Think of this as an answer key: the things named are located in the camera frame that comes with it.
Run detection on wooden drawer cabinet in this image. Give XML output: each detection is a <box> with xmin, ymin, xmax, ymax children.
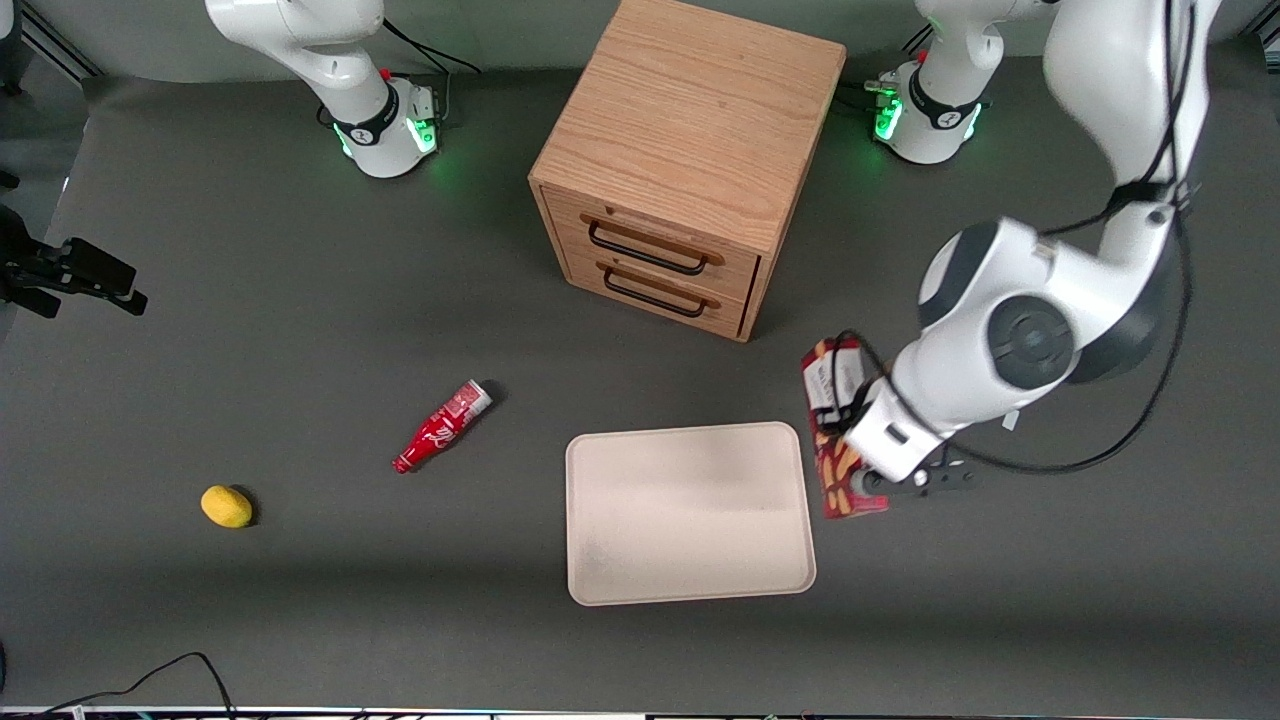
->
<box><xmin>528</xmin><ymin>0</ymin><xmax>848</xmax><ymax>344</ymax></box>

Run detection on red cola bottle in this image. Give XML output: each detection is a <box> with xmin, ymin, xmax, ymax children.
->
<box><xmin>392</xmin><ymin>379</ymin><xmax>494</xmax><ymax>475</ymax></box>

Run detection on wooden drawer front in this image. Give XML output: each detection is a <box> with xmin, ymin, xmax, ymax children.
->
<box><xmin>560</xmin><ymin>245</ymin><xmax>751</xmax><ymax>337</ymax></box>
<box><xmin>548</xmin><ymin>188</ymin><xmax>762</xmax><ymax>303</ymax></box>

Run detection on black table cable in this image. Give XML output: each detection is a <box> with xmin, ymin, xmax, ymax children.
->
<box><xmin>40</xmin><ymin>652</ymin><xmax>238</xmax><ymax>720</ymax></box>

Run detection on yellow lemon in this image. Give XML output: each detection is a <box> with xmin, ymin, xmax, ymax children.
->
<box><xmin>200</xmin><ymin>485</ymin><xmax>254</xmax><ymax>529</ymax></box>

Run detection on black right arm base cable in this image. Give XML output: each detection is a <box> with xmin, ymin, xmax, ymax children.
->
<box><xmin>383</xmin><ymin>18</ymin><xmax>482</xmax><ymax>77</ymax></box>

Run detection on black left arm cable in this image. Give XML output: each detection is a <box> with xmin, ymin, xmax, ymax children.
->
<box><xmin>830</xmin><ymin>0</ymin><xmax>1201</xmax><ymax>477</ymax></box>

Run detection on red cookie box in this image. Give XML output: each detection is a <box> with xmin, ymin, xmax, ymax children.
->
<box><xmin>800</xmin><ymin>338</ymin><xmax>891</xmax><ymax>521</ymax></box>

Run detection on beige rectangular tray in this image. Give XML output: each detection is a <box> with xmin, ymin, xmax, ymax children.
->
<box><xmin>565</xmin><ymin>421</ymin><xmax>818</xmax><ymax>608</ymax></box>

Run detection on black aluminium frame rail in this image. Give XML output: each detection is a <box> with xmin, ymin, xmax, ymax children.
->
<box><xmin>18</xmin><ymin>0</ymin><xmax>103</xmax><ymax>82</ymax></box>

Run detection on black drawer handle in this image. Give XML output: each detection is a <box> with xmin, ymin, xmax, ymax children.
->
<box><xmin>600</xmin><ymin>262</ymin><xmax>722</xmax><ymax>320</ymax></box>
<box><xmin>586</xmin><ymin>215</ymin><xmax>724</xmax><ymax>277</ymax></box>

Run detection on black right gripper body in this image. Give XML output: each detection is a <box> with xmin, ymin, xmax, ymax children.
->
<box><xmin>0</xmin><ymin>205</ymin><xmax>67</xmax><ymax>293</ymax></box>

